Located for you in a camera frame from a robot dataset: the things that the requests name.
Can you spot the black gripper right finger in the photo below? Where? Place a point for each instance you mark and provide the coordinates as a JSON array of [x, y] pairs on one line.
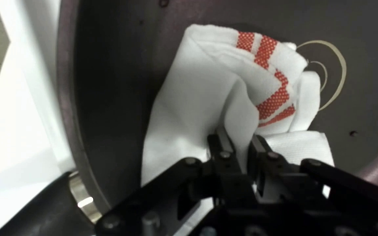
[[285, 187]]

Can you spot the dark frying pan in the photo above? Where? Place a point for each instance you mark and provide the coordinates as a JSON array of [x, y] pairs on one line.
[[118, 86]]

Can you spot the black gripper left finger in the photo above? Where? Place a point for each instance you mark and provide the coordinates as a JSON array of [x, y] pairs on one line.
[[226, 174]]

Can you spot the white towel with red stripes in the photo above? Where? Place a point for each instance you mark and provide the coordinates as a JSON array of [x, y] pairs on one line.
[[197, 99]]

